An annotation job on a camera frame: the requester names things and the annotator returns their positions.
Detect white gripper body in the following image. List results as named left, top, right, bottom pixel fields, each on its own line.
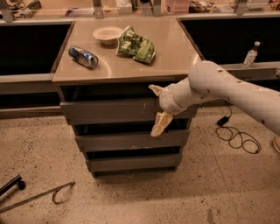
left=159, top=83, right=186, bottom=115

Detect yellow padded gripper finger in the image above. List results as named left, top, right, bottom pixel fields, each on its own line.
left=151, top=112, right=173, bottom=137
left=149, top=84, right=163, bottom=96

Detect grey top drawer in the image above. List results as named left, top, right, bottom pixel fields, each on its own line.
left=59, top=97, right=200, bottom=126

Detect grey drawer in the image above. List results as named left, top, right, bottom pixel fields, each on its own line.
left=86, top=153, right=182, bottom=173
left=75, top=129, right=189, bottom=152
left=59, top=97, right=200, bottom=126

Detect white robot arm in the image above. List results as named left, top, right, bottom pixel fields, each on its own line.
left=149, top=60, right=280, bottom=137

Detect grey middle drawer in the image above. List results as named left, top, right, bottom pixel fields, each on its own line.
left=75, top=129, right=189, bottom=152

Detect grey bottom drawer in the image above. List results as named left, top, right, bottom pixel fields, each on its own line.
left=86, top=153, right=182, bottom=173

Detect grey drawer cabinet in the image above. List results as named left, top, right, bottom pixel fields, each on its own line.
left=50, top=16, right=205, bottom=179

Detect green chip bag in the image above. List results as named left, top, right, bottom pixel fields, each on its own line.
left=115, top=26, right=156, bottom=64

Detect white paper bowl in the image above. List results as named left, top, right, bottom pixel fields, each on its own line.
left=93, top=26, right=123, bottom=46

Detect blue soda can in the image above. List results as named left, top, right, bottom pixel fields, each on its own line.
left=68, top=45, right=99, bottom=69

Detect clear water bottle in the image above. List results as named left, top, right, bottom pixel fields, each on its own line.
left=243, top=41, right=261, bottom=67

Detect shoe tip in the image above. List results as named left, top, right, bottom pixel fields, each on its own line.
left=272, top=136, right=280, bottom=153

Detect metal hooked rod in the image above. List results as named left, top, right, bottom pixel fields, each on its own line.
left=0, top=181, right=75, bottom=214

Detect black caster leg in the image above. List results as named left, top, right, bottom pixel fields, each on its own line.
left=0, top=175, right=25, bottom=196

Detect black power adapter cable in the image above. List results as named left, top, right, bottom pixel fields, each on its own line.
left=215, top=100, right=262, bottom=155

